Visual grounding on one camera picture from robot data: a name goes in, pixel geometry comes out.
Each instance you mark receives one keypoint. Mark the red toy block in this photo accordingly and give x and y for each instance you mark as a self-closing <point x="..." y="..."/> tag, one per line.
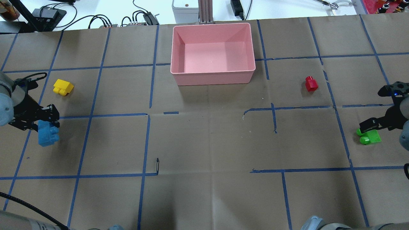
<point x="311" y="84"/>

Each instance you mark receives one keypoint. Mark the white power box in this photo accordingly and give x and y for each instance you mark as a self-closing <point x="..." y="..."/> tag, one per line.
<point x="185" y="11"/>

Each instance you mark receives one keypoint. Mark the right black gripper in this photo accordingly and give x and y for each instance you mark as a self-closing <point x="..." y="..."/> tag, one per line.
<point x="395" y="117"/>

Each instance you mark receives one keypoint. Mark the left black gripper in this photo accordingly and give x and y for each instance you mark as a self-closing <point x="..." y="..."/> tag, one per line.
<point x="28" y="111"/>

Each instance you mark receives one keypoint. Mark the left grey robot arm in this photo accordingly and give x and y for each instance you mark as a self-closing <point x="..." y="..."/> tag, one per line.
<point x="8" y="99"/>

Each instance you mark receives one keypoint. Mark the pink plastic box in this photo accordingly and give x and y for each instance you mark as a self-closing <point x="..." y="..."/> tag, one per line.
<point x="212" y="54"/>

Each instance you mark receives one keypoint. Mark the aluminium frame post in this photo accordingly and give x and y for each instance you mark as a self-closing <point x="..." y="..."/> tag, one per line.
<point x="205" y="11"/>

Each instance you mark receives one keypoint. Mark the green toy block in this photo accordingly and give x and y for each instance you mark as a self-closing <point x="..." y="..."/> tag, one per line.
<point x="369" y="137"/>

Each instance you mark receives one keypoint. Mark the black device box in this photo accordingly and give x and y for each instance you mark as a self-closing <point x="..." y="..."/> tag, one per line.
<point x="49" y="14"/>

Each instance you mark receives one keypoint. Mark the blue toy block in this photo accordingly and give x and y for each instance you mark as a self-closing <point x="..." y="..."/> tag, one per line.
<point x="48" y="133"/>

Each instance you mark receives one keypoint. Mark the yellow toy block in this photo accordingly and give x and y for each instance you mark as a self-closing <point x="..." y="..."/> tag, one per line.
<point x="62" y="87"/>

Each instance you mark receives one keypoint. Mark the black usb hub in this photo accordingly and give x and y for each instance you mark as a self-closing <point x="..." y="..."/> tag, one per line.
<point x="150" y="19"/>

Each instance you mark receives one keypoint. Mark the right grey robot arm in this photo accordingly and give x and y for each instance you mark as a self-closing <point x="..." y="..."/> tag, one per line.
<point x="403" y="138"/>

